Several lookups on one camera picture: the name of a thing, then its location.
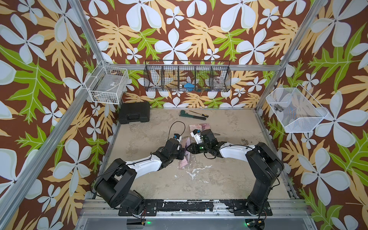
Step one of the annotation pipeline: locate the white wire basket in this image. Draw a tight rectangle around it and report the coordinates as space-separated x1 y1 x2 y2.
85 62 129 104

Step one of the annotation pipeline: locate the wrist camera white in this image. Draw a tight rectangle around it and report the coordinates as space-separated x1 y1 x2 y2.
191 129 203 144
173 133 182 143

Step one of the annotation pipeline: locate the small dark object in basket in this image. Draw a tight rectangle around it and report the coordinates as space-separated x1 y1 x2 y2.
274 104 284 112

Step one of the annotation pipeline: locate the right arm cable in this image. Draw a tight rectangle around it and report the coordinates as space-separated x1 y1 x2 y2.
202 132 222 160

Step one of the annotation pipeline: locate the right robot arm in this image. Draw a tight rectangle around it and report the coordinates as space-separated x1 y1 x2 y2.
187 129 284 216

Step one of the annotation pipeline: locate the black plastic tool case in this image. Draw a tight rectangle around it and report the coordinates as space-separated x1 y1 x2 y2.
118 102 150 124

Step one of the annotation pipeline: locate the blue object in basket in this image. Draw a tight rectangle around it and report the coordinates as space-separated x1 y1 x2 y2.
184 83 195 92

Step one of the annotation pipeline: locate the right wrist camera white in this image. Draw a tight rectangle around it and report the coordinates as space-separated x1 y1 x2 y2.
191 129 203 144

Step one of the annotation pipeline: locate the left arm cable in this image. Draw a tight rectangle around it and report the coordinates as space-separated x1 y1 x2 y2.
167 120 186 140

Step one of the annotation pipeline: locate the black wire basket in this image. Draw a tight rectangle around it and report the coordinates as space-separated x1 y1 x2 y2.
143 60 232 92

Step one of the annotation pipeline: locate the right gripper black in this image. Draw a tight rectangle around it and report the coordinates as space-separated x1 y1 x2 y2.
184 142 211 154

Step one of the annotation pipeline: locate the pink ruler set pouch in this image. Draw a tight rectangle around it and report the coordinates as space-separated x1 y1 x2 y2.
179 137 191 170

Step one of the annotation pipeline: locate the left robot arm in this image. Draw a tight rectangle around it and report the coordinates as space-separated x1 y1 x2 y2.
94 138 185 215

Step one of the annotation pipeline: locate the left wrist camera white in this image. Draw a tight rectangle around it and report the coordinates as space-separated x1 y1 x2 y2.
173 133 182 143

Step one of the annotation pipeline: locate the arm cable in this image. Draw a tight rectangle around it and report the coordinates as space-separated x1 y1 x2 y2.
167 120 186 140
202 132 222 160

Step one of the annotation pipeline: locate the yellow black screwdriver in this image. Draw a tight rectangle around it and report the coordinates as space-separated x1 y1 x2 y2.
189 110 209 118

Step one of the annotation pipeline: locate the green pipe wrench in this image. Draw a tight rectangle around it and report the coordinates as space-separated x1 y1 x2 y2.
179 110 207 120

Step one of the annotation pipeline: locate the white mesh basket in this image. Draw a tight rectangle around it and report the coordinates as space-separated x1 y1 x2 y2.
266 84 328 133

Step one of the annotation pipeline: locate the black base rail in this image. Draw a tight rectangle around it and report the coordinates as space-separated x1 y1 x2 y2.
118 199 273 217

